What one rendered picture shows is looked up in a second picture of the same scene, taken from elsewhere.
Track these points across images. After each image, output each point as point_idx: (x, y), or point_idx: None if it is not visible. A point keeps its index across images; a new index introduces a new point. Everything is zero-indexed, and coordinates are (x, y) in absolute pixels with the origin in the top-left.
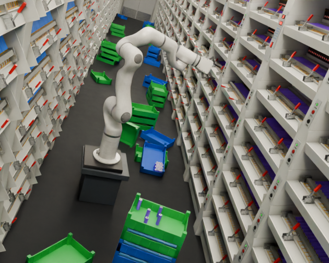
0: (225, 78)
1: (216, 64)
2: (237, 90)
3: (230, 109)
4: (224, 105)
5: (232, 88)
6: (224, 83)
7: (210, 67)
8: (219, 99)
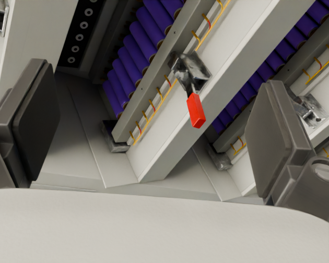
0: (104, 170)
1: (9, 120)
2: (184, 6)
3: (251, 93)
4: (230, 139)
5: (183, 58)
6: (131, 167)
7: (132, 202)
8: (206, 178)
